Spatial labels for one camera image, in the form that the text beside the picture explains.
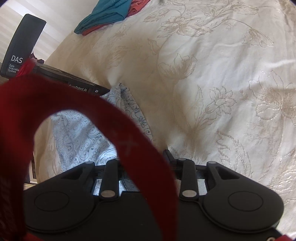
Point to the cream floral bedspread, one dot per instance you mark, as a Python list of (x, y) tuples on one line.
[(208, 81)]

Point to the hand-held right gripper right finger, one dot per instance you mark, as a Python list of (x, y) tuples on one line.
[(187, 176)]

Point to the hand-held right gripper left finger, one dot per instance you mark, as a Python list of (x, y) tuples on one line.
[(111, 176)]

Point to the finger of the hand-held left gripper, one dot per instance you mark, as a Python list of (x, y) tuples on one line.
[(100, 90)]

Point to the folded teal pants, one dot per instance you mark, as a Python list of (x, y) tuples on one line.
[(108, 14)]

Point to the folded coral pants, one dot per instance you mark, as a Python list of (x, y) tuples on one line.
[(138, 5)]

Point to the light blue patterned pants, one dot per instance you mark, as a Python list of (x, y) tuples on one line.
[(76, 139)]

